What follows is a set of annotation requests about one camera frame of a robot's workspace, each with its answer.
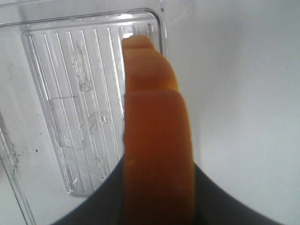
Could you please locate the bread slice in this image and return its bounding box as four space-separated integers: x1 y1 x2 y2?
122 36 195 225

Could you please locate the clear right plastic tray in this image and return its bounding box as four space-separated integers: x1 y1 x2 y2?
0 8 165 225

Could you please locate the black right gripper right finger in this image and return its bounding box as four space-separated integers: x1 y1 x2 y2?
193 164 280 225

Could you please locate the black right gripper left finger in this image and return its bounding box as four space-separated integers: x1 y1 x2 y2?
54 158 125 225

